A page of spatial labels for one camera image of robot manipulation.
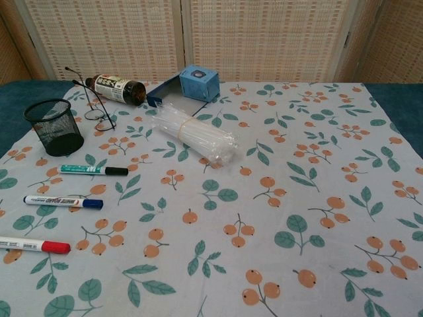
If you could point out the blue cap whiteboard marker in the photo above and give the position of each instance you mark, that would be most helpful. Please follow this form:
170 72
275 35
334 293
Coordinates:
49 200

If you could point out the woven folding screen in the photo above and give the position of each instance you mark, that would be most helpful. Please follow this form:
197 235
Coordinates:
115 39

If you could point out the light blue cardboard box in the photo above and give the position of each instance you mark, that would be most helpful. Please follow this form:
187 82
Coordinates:
198 86

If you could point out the bundle of clear straws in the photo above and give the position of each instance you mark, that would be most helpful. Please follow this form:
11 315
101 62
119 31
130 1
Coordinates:
195 132

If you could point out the black mesh pen holder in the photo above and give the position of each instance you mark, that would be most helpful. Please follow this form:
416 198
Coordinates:
62 138

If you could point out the yellow rubber band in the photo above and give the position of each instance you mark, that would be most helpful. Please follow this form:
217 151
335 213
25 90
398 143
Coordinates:
182 126

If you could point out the dark blue box tray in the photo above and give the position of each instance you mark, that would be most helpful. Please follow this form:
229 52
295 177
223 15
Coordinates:
155 95

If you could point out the black cap green label marker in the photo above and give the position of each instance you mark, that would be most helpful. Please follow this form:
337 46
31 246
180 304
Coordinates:
82 169

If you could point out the thin black frame eyeglasses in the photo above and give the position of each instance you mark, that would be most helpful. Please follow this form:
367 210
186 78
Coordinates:
92 115

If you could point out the fruit print tablecloth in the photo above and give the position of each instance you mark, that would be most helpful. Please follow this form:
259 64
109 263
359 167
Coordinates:
231 198

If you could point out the red cap whiteboard marker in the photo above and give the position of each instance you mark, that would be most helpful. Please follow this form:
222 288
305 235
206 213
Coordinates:
53 246

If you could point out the brown glass bottle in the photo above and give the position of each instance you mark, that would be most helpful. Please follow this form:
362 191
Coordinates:
109 86

